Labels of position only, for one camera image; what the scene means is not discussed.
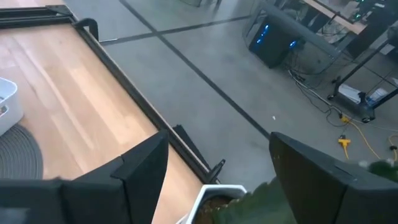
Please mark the metal frame desk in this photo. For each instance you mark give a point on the metal frame desk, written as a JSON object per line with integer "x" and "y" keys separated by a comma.
{"x": 298, "y": 29}

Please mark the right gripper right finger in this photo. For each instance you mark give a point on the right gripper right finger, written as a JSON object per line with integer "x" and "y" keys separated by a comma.
{"x": 326, "y": 193}

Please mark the black frame hook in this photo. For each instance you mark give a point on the black frame hook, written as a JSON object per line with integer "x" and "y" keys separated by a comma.
{"x": 90, "y": 25}

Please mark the white plant pot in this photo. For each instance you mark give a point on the white plant pot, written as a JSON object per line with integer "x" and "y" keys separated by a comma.
{"x": 217, "y": 189}

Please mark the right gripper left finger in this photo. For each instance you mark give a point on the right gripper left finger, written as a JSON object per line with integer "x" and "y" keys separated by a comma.
{"x": 93, "y": 199}

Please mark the computer tower blue lights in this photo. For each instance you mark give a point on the computer tower blue lights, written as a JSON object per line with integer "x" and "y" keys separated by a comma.
{"x": 273, "y": 46}

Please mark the round gray mat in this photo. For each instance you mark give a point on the round gray mat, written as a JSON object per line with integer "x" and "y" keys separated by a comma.
{"x": 18, "y": 155}

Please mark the white boxes under desk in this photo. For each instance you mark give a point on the white boxes under desk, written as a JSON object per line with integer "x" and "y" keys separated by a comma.
{"x": 348, "y": 93}

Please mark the white plastic bin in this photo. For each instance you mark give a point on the white plastic bin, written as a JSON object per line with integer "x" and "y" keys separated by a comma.
{"x": 11, "y": 93}

